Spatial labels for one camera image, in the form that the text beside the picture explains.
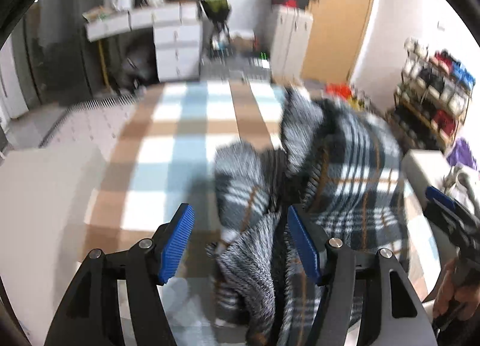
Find beige papers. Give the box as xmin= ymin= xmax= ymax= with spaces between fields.
xmin=82 ymin=7 xmax=113 ymax=24

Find purple bag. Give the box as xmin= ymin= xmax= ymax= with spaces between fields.
xmin=448 ymin=138 xmax=479 ymax=170

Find grey fringed floor rug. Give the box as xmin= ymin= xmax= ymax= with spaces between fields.
xmin=37 ymin=91 xmax=151 ymax=150

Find dark bag under desk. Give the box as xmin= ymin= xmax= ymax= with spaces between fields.
xmin=116 ymin=40 xmax=158 ymax=88

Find orange plastic bag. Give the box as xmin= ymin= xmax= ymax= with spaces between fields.
xmin=324 ymin=83 xmax=355 ymax=99

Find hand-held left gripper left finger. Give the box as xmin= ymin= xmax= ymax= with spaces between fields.
xmin=44 ymin=203 xmax=196 ymax=346

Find plaid fleece jacket grey knit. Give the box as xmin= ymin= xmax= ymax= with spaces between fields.
xmin=208 ymin=87 xmax=409 ymax=346

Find dark wrapped flower bouquet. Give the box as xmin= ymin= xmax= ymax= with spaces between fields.
xmin=199 ymin=0 xmax=231 ymax=32

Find checkered bed sheet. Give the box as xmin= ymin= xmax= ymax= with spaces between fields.
xmin=80 ymin=80 xmax=441 ymax=335

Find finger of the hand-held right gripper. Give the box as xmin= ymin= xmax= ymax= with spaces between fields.
xmin=424 ymin=186 xmax=473 ymax=227

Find white desk with drawers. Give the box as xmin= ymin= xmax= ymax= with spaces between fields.
xmin=84 ymin=1 xmax=205 ymax=82

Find person's right hand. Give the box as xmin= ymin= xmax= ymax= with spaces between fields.
xmin=433 ymin=256 xmax=480 ymax=322

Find white wardrobe cabinet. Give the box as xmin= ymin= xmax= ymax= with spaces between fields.
xmin=270 ymin=5 xmax=314 ymax=84

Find small cardboard box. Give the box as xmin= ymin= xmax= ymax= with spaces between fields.
xmin=227 ymin=33 xmax=256 ymax=52

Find wooden door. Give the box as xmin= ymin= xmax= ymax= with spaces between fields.
xmin=300 ymin=0 xmax=381 ymax=84

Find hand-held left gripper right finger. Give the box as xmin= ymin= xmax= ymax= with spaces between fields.
xmin=287 ymin=204 xmax=439 ymax=346

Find white low cabinet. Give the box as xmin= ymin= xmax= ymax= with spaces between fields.
xmin=401 ymin=148 xmax=456 ymax=197

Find white bag on side table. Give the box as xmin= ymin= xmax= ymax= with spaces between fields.
xmin=442 ymin=164 xmax=480 ymax=212

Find silver suitcase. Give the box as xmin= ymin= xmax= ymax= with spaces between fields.
xmin=200 ymin=52 xmax=272 ymax=82

